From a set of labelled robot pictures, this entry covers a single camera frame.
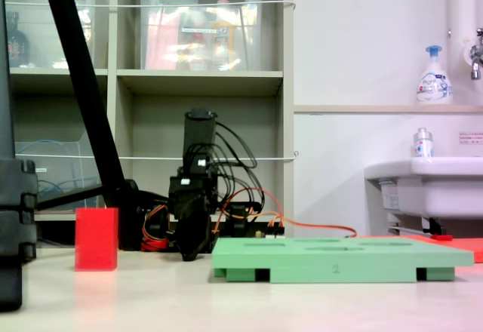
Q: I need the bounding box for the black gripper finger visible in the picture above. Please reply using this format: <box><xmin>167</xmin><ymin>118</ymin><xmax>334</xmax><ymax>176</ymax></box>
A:
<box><xmin>194</xmin><ymin>211</ymin><xmax>211</xmax><ymax>254</ymax></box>
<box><xmin>176</xmin><ymin>213</ymin><xmax>196</xmax><ymax>263</ymax></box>

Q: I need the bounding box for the red square block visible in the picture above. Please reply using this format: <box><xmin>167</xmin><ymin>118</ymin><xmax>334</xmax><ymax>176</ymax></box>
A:
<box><xmin>74</xmin><ymin>207</ymin><xmax>119</xmax><ymax>272</ymax></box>

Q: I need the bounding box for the green shape-hole board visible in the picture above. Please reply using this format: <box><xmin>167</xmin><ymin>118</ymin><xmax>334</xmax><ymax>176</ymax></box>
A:
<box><xmin>211</xmin><ymin>236</ymin><xmax>475</xmax><ymax>284</ymax></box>

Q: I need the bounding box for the green-terminal circuit board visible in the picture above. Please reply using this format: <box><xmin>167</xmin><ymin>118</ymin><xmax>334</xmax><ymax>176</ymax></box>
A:
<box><xmin>254</xmin><ymin>229</ymin><xmax>287</xmax><ymax>240</ymax></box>

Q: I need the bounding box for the beige shelf unit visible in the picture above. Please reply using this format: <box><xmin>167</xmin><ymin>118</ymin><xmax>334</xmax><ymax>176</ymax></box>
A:
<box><xmin>0</xmin><ymin>0</ymin><xmax>296</xmax><ymax>243</ymax></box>

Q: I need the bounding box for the clear storage bin with supplies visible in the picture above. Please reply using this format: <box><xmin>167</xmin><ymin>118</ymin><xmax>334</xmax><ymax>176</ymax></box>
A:
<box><xmin>138</xmin><ymin>0</ymin><xmax>265</xmax><ymax>72</ymax></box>

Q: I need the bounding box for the black tripod leg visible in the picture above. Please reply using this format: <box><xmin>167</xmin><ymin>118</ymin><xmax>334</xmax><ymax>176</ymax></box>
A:
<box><xmin>38</xmin><ymin>0</ymin><xmax>141</xmax><ymax>251</ymax></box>

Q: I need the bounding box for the clear storage bin with bottles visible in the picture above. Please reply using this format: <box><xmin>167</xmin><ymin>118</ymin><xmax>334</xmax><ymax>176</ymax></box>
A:
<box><xmin>5</xmin><ymin>0</ymin><xmax>97</xmax><ymax>69</ymax></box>

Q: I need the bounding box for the dark glass bottle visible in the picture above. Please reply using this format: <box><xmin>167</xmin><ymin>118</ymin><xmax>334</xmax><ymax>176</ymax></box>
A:
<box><xmin>5</xmin><ymin>11</ymin><xmax>31</xmax><ymax>68</ymax></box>

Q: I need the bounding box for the white sink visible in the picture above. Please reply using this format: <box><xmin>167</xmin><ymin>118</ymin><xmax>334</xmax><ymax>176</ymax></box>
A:
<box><xmin>364</xmin><ymin>156</ymin><xmax>483</xmax><ymax>235</ymax></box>

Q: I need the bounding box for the small silver-capped bottle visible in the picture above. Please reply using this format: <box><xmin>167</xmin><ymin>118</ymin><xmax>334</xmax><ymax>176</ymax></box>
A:
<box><xmin>412</xmin><ymin>127</ymin><xmax>435</xmax><ymax>158</ymax></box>

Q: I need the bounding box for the white pump soap bottle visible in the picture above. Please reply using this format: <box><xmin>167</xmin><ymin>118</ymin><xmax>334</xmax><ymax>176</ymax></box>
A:
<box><xmin>416</xmin><ymin>45</ymin><xmax>454</xmax><ymax>105</ymax></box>

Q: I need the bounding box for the metal faucet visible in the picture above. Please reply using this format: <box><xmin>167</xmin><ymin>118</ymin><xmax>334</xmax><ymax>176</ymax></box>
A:
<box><xmin>462</xmin><ymin>28</ymin><xmax>483</xmax><ymax>81</ymax></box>

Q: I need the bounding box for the red wire bundle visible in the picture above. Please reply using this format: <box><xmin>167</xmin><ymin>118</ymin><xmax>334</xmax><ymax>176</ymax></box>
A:
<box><xmin>141</xmin><ymin>204</ymin><xmax>179</xmax><ymax>253</ymax></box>

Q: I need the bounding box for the black gripper wire loop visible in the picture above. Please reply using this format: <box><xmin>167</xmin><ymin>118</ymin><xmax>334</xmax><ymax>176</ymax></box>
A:
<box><xmin>217</xmin><ymin>158</ymin><xmax>266</xmax><ymax>214</ymax></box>

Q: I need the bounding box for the black elbow wire loop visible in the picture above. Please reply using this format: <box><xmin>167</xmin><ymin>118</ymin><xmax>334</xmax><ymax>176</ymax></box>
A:
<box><xmin>209</xmin><ymin>121</ymin><xmax>259</xmax><ymax>171</ymax></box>

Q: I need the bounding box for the long orange wire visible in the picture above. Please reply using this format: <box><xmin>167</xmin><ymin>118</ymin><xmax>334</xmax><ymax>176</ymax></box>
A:
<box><xmin>211</xmin><ymin>187</ymin><xmax>358</xmax><ymax>239</ymax></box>

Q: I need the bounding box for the clear bin with blue cables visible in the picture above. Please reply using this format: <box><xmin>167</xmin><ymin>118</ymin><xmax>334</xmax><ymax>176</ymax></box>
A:
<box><xmin>14</xmin><ymin>131</ymin><xmax>103</xmax><ymax>212</ymax></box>

